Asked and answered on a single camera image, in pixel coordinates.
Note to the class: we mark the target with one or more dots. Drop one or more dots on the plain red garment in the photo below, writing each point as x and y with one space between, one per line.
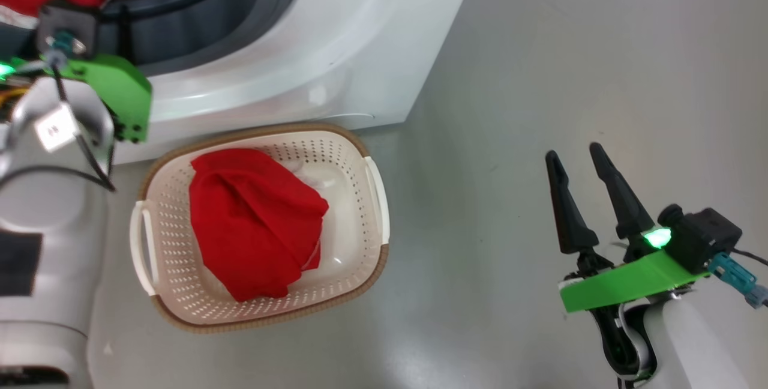
252 227

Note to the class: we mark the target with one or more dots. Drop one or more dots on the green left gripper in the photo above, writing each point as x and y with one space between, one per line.
123 92

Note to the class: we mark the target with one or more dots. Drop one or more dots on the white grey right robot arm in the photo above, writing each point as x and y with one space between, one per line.
690 347

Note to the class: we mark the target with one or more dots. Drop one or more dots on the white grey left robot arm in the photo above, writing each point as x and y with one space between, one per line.
48 245

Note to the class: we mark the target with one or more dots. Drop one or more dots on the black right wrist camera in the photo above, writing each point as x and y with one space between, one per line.
702 236

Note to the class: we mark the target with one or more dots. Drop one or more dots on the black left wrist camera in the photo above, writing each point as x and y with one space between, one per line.
69 23

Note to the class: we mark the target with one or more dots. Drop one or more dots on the white front-load washing machine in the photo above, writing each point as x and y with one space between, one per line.
312 65

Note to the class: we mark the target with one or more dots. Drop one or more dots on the cream perforated laundry basket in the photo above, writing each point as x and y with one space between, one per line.
354 233

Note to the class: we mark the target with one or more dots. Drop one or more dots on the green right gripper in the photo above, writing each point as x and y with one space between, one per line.
624 284

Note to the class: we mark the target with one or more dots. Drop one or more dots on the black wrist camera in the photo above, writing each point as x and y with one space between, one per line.
69 23
702 236

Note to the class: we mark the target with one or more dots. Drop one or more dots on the teal right camera connector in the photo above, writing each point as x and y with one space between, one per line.
735 278

